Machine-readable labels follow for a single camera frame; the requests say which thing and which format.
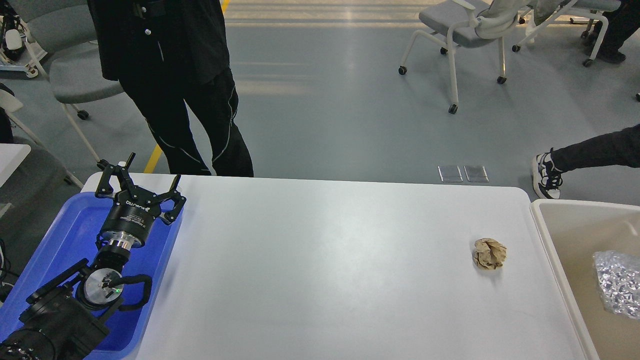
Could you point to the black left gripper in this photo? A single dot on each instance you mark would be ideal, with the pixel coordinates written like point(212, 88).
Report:
point(134, 209)

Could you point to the silver foil bag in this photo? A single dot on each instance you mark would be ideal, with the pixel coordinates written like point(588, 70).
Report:
point(618, 276)

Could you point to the white robot base equipment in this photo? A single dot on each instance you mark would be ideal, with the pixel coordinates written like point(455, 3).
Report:
point(18, 53)

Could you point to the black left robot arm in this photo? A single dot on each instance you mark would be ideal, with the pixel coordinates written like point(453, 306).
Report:
point(90, 288)

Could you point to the blue plastic tray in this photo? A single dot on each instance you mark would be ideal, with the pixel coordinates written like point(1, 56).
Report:
point(71, 238)

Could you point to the white side table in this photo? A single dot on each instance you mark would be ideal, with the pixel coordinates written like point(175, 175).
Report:
point(11, 156)

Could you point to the person in black clothes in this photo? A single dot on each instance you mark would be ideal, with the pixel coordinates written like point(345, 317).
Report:
point(171, 58)

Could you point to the grey chair left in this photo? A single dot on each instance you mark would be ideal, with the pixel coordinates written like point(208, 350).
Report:
point(77, 78)

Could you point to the left metal floor plate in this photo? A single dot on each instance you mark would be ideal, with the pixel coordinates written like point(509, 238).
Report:
point(450, 174)

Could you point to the metal floor plate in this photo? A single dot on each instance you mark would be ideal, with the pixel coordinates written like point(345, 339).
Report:
point(476, 174)
point(450, 174)

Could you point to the right metal floor plate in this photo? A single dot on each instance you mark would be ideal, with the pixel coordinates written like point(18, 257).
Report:
point(476, 174)

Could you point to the crumpled brown paper ball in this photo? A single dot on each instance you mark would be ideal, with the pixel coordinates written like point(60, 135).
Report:
point(489, 254)

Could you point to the grey white rolling chair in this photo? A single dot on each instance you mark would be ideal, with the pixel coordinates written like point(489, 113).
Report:
point(468, 24)

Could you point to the beige plastic bin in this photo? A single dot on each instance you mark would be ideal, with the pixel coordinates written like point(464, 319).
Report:
point(572, 231)

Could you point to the person in dark jeans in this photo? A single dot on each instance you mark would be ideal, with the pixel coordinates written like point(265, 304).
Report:
point(619, 148)

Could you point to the seated person in black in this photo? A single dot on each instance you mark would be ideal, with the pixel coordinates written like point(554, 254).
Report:
point(622, 24)

